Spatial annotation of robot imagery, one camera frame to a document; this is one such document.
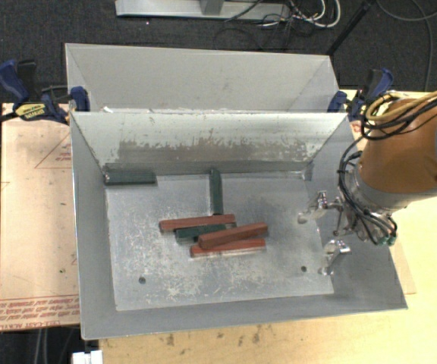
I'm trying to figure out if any grey metal bin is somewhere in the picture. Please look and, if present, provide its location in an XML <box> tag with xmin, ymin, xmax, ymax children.
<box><xmin>64</xmin><ymin>42</ymin><xmax>409</xmax><ymax>341</ymax></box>

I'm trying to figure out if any dark green flat block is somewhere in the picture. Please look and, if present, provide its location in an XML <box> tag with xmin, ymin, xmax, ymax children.
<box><xmin>174</xmin><ymin>223</ymin><xmax>228</xmax><ymax>246</ymax></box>
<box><xmin>103</xmin><ymin>168</ymin><xmax>158</xmax><ymax>187</ymax></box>
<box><xmin>208</xmin><ymin>168</ymin><xmax>225</xmax><ymax>216</ymax></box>

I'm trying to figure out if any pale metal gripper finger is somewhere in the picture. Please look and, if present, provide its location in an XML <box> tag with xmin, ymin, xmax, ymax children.
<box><xmin>297</xmin><ymin>190</ymin><xmax>343</xmax><ymax>225</ymax></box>
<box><xmin>318</xmin><ymin>239</ymin><xmax>353</xmax><ymax>277</ymax></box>

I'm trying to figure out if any red-brown flat block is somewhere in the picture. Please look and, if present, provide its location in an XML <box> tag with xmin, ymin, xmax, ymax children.
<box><xmin>197</xmin><ymin>221</ymin><xmax>269</xmax><ymax>250</ymax></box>
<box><xmin>159</xmin><ymin>213</ymin><xmax>237</xmax><ymax>234</ymax></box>
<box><xmin>189</xmin><ymin>237</ymin><xmax>267</xmax><ymax>259</ymax></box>

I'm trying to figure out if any brown cardboard board red print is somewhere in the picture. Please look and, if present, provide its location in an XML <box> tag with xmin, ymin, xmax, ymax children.
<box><xmin>0</xmin><ymin>102</ymin><xmax>418</xmax><ymax>334</ymax></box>

